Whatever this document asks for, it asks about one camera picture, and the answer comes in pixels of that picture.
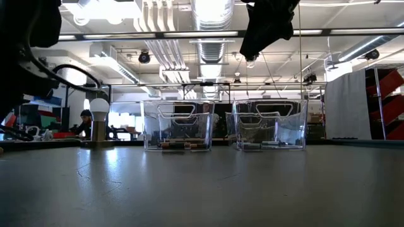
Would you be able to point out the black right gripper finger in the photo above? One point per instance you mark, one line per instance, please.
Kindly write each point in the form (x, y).
(257, 44)

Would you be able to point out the clear plastic bin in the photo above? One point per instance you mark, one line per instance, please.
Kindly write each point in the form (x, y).
(293, 135)
(148, 135)

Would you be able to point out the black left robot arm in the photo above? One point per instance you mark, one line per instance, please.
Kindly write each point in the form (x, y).
(28, 19)

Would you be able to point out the blue storage bin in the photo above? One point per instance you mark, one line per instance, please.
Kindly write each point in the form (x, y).
(50, 101)

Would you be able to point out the green box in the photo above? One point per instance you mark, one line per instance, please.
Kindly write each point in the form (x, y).
(49, 122)

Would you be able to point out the red flat object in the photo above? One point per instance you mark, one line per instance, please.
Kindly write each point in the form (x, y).
(61, 135)

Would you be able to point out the person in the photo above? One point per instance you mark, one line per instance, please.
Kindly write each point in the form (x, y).
(84, 126)
(216, 119)

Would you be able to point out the white ceiling pipes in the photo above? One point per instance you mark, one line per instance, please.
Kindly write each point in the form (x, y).
(168, 47)

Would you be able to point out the white bulb brass lamp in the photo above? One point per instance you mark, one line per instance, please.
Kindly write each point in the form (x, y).
(99, 129)

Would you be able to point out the black ceiling speaker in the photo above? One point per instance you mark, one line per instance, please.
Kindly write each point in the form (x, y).
(372, 54)
(144, 57)

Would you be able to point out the white curtain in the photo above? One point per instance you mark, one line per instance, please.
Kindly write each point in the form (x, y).
(347, 107)

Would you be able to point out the red storage bin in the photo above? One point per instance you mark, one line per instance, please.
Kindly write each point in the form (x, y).
(391, 82)
(393, 108)
(397, 132)

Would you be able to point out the silver ventilation duct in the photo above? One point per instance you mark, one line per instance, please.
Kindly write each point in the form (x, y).
(212, 53)

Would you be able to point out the silver slanted duct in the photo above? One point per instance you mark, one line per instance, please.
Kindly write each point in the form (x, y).
(363, 48)

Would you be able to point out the black aluminium table frame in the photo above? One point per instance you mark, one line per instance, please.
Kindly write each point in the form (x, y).
(347, 142)

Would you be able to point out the metal rack post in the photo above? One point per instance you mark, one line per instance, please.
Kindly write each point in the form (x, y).
(379, 104)

